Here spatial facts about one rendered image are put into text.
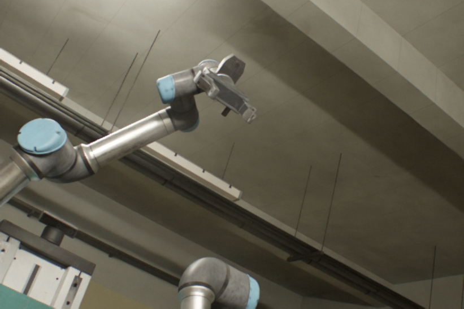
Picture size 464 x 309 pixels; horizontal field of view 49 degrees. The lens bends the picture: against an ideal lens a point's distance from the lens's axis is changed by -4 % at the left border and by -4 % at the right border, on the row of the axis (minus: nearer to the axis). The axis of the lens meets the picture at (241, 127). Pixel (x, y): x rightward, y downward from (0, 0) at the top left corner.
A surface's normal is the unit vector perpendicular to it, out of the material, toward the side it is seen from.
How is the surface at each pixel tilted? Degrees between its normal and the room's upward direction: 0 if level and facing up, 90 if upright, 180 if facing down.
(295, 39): 180
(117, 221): 90
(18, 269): 90
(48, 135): 82
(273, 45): 180
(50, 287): 90
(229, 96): 135
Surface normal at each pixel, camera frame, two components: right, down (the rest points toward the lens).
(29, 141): 0.00, -0.64
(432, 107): -0.26, 0.80
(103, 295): 0.57, -0.32
